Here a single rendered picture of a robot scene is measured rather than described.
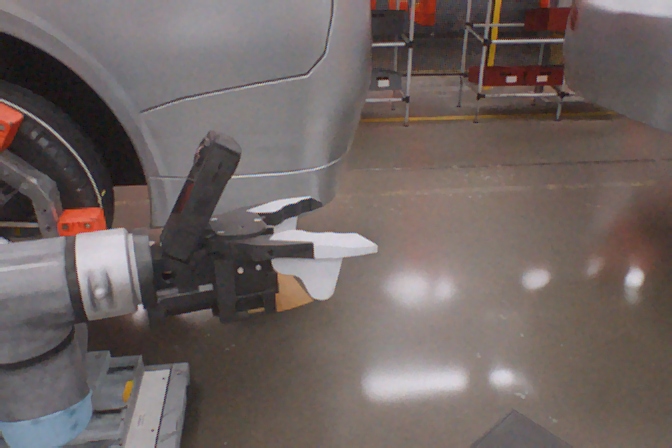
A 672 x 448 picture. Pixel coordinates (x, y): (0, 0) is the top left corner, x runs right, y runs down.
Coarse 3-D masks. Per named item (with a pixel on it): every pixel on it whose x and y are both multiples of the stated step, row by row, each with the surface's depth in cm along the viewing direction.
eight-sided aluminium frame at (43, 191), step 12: (0, 156) 125; (12, 156) 128; (0, 168) 125; (12, 168) 125; (24, 168) 130; (12, 180) 126; (24, 180) 127; (36, 180) 129; (48, 180) 132; (24, 192) 128; (36, 192) 128; (48, 192) 129; (36, 204) 129; (48, 204) 130; (60, 204) 136; (36, 216) 131; (48, 216) 131; (60, 216) 136; (48, 228) 133
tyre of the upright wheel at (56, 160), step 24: (0, 96) 135; (24, 96) 142; (24, 120) 133; (48, 120) 140; (72, 120) 151; (24, 144) 131; (48, 144) 133; (72, 144) 143; (48, 168) 135; (72, 168) 137; (96, 168) 150; (72, 192) 138; (96, 192) 146
